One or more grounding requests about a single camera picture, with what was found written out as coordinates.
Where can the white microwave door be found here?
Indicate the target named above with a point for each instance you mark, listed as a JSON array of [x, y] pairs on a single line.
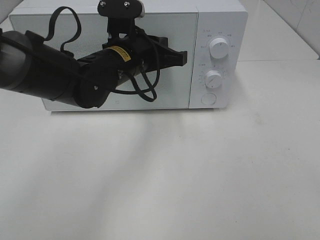
[[173, 89]]

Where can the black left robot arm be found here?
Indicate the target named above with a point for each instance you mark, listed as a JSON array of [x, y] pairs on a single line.
[[31, 67]]

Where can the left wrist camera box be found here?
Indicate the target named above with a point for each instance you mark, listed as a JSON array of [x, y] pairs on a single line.
[[121, 9]]

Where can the white microwave knob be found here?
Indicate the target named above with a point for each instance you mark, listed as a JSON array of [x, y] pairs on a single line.
[[219, 47], [213, 79]]

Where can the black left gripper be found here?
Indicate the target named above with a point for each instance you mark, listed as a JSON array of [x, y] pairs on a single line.
[[145, 53]]

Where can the white microwave oven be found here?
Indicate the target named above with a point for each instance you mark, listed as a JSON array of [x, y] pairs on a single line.
[[210, 31]]

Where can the round microwave door button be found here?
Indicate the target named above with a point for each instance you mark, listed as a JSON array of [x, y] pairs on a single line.
[[209, 99]]

